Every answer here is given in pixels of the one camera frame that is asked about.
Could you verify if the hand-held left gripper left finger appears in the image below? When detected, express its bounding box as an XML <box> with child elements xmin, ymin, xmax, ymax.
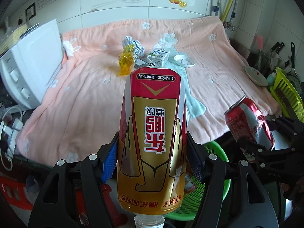
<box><xmin>28</xmin><ymin>131</ymin><xmax>119</xmax><ymax>228</ymax></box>

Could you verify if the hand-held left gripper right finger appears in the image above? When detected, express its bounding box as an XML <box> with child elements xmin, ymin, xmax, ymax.
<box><xmin>186</xmin><ymin>132</ymin><xmax>276</xmax><ymax>228</ymax></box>

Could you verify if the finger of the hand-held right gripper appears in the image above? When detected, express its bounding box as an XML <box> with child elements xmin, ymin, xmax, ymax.
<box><xmin>269</xmin><ymin>116</ymin><xmax>304</xmax><ymax>138</ymax></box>
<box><xmin>239</xmin><ymin>138</ymin><xmax>304</xmax><ymax>169</ymax></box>

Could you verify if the green plastic waste basket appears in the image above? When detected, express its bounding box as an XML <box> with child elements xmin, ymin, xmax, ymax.
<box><xmin>164</xmin><ymin>140</ymin><xmax>231</xmax><ymax>221</ymax></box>

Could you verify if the red cola can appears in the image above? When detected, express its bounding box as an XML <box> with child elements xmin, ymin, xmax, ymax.
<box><xmin>224</xmin><ymin>96</ymin><xmax>276</xmax><ymax>163</ymax></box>

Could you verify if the red and gold drink bottle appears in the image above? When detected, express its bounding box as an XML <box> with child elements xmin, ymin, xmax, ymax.
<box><xmin>117</xmin><ymin>68</ymin><xmax>187</xmax><ymax>228</ymax></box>

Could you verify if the yellow candy wrapper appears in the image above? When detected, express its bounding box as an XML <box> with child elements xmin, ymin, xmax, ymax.
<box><xmin>116</xmin><ymin>45</ymin><xmax>136</xmax><ymax>77</ymax></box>

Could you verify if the white plastic lid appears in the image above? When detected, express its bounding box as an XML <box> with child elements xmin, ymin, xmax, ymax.
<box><xmin>174</xmin><ymin>55</ymin><xmax>196</xmax><ymax>68</ymax></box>

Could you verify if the black cardboard box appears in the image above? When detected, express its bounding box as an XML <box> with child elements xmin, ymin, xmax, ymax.
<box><xmin>135</xmin><ymin>58</ymin><xmax>156</xmax><ymax>68</ymax></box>

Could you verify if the white milk carton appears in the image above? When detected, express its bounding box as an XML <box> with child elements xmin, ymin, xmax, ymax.
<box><xmin>146</xmin><ymin>49</ymin><xmax>171</xmax><ymax>67</ymax></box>

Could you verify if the foil ball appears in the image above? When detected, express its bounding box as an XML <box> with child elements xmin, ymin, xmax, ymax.
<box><xmin>122</xmin><ymin>36</ymin><xmax>145</xmax><ymax>58</ymax></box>

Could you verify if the kitchen cleaver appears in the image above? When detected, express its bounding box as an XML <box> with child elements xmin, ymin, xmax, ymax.
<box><xmin>277</xmin><ymin>91</ymin><xmax>300</xmax><ymax>121</ymax></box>

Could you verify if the green plastic dish rack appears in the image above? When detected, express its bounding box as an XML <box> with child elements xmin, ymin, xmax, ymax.
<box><xmin>269</xmin><ymin>67</ymin><xmax>304</xmax><ymax>121</ymax></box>

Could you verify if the red plastic stool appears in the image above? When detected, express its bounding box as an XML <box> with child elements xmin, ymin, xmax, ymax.
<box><xmin>102</xmin><ymin>184</ymin><xmax>129</xmax><ymax>228</ymax></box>

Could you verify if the white ceramic bowl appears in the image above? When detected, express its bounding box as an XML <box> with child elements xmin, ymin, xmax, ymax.
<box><xmin>245</xmin><ymin>66</ymin><xmax>269</xmax><ymax>86</ymax></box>

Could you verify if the black frying pan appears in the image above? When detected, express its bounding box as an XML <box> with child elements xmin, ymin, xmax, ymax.
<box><xmin>284</xmin><ymin>42</ymin><xmax>304</xmax><ymax>86</ymax></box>

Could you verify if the pink flower print blanket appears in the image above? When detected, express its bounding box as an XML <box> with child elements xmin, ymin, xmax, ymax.
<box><xmin>15</xmin><ymin>17</ymin><xmax>282</xmax><ymax>169</ymax></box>

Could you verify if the pink bottle brush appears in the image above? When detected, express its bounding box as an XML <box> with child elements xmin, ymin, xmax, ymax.
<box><xmin>253</xmin><ymin>34</ymin><xmax>264</xmax><ymax>53</ymax></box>

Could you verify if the red plastic crate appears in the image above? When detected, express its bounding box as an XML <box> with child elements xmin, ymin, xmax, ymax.
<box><xmin>0</xmin><ymin>176</ymin><xmax>34</xmax><ymax>216</ymax></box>

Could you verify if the grey metal pipe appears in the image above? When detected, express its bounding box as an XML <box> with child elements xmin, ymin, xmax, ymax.
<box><xmin>227</xmin><ymin>0</ymin><xmax>241</xmax><ymax>32</ymax></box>

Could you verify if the white microwave oven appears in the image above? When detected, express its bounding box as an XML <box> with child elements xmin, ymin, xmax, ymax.
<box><xmin>0</xmin><ymin>19</ymin><xmax>64</xmax><ymax>110</ymax></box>

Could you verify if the yellow cloth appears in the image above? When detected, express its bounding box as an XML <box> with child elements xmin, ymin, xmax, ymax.
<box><xmin>5</xmin><ymin>25</ymin><xmax>29</xmax><ymax>44</ymax></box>

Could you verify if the white power strip with cables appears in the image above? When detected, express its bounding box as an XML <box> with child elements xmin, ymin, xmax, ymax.
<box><xmin>0</xmin><ymin>104</ymin><xmax>31</xmax><ymax>171</ymax></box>

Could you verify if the yellow gas hose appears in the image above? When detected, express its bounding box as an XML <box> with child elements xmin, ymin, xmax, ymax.
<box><xmin>220</xmin><ymin>0</ymin><xmax>243</xmax><ymax>22</ymax></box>

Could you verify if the black wall outlet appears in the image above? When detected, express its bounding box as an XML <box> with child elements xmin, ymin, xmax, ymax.
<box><xmin>25</xmin><ymin>3</ymin><xmax>36</xmax><ymax>19</ymax></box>

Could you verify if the white wall label sticker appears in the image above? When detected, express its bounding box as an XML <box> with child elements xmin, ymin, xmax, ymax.
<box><xmin>36</xmin><ymin>0</ymin><xmax>54</xmax><ymax>10</ymax></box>

